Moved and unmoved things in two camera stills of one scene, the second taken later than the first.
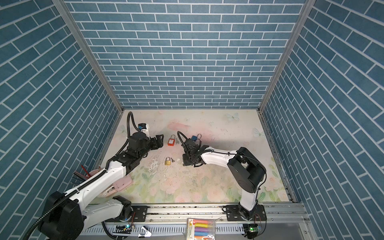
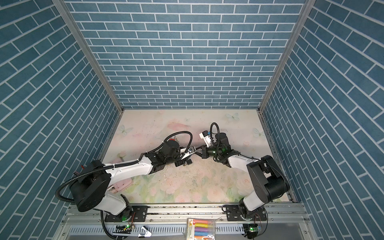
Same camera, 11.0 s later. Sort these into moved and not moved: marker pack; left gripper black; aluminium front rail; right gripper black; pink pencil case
Moved: left gripper black; right gripper black
Not moved: marker pack; aluminium front rail; pink pencil case
